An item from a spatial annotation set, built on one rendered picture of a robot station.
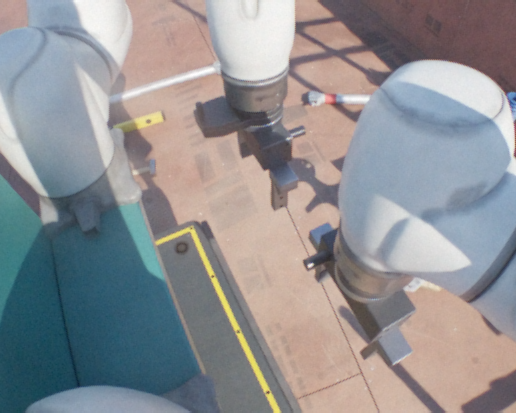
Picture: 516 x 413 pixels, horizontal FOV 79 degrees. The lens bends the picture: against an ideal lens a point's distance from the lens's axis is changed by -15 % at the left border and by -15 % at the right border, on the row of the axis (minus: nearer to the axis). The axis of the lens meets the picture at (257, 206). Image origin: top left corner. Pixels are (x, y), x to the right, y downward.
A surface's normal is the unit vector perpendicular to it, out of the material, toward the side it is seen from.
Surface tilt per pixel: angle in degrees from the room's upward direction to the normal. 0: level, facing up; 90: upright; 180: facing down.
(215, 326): 0
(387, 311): 0
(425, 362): 0
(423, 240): 85
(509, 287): 67
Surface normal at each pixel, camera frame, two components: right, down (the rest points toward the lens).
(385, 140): -0.85, 0.24
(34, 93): 0.58, 0.39
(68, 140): 0.78, 0.48
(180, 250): -0.05, -0.56
